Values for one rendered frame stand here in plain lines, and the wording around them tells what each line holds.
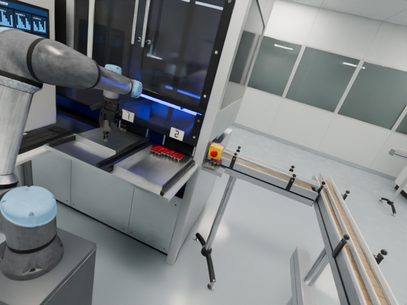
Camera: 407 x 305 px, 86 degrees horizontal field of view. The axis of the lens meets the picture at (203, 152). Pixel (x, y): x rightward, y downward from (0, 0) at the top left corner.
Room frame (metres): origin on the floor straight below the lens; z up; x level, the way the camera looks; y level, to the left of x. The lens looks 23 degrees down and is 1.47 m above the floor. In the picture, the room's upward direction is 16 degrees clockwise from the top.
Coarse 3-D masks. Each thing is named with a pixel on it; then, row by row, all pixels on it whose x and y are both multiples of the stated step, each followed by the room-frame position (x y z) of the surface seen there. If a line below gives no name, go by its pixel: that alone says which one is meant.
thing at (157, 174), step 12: (132, 156) 1.01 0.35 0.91; (144, 156) 1.09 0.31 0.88; (120, 168) 0.86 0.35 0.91; (132, 168) 0.93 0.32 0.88; (144, 168) 0.97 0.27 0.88; (156, 168) 1.00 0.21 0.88; (168, 168) 1.03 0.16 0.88; (180, 168) 1.01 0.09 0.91; (144, 180) 0.84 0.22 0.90; (156, 180) 0.89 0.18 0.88; (168, 180) 0.87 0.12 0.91
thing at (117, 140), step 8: (96, 128) 1.20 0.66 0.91; (80, 136) 1.05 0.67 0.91; (88, 136) 1.14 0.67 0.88; (96, 136) 1.17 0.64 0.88; (112, 136) 1.23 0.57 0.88; (120, 136) 1.26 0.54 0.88; (128, 136) 1.29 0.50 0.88; (136, 136) 1.33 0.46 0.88; (88, 144) 1.04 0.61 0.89; (96, 144) 1.03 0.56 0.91; (104, 144) 1.10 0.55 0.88; (112, 144) 1.12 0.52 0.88; (120, 144) 1.15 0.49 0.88; (128, 144) 1.18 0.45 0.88; (112, 152) 1.00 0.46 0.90
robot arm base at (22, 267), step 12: (60, 240) 0.49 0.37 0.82; (12, 252) 0.38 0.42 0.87; (24, 252) 0.39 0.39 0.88; (36, 252) 0.40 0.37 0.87; (48, 252) 0.42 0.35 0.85; (60, 252) 0.46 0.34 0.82; (12, 264) 0.37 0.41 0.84; (24, 264) 0.38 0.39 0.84; (36, 264) 0.40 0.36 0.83; (48, 264) 0.41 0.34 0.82; (12, 276) 0.36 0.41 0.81; (24, 276) 0.37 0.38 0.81; (36, 276) 0.39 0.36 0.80
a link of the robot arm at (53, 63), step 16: (48, 48) 0.56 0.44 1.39; (64, 48) 0.58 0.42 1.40; (32, 64) 0.53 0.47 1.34; (48, 64) 0.54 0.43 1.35; (64, 64) 0.56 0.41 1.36; (80, 64) 0.60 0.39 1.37; (96, 64) 0.66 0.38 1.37; (48, 80) 0.55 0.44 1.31; (64, 80) 0.57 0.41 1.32; (80, 80) 0.60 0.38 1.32; (96, 80) 0.65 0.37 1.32; (112, 80) 0.76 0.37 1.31; (128, 80) 0.91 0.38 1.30
